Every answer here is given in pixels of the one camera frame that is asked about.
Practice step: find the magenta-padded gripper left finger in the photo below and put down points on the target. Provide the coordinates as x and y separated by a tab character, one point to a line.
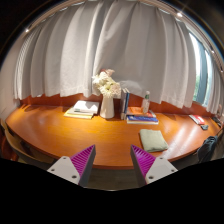
65	167

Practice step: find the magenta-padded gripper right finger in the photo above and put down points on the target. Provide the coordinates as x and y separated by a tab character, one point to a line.
160	167

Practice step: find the grey-green towel with yellow stripe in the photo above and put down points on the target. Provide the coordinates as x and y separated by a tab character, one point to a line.
152	140

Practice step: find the grey chair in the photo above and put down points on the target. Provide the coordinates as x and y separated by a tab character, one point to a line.
23	150

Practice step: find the flat white book under stack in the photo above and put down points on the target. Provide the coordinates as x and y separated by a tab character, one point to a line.
141	122

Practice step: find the black bag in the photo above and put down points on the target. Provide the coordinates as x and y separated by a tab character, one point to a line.
206	150

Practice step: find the flat blue book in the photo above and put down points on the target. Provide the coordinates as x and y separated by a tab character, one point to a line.
141	118

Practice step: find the flat red book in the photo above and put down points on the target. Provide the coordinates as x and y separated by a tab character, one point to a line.
153	114

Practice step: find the flat yellow book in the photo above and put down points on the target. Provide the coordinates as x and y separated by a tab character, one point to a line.
77	115

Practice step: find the small dark object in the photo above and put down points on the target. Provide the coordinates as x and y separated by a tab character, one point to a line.
204	127

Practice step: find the red booklet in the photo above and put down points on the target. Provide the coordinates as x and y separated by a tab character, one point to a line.
196	119

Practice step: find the flat orange book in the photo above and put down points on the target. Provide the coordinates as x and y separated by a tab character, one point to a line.
136	111

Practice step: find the clear plastic bottle green label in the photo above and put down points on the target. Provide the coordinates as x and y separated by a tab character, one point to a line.
145	105

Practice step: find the thick white book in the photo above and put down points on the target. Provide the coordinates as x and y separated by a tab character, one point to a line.
86	106

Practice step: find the upright blue book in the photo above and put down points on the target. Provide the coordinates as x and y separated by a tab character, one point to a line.
127	103

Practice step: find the white ceramic vase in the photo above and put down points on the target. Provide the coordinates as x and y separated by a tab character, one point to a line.
107	108

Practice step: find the white flower bouquet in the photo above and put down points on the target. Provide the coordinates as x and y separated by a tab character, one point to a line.
106	85

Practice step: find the window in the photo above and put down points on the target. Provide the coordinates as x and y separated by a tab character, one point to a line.
200	73

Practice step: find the white curtain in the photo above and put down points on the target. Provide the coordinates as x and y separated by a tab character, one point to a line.
100	50

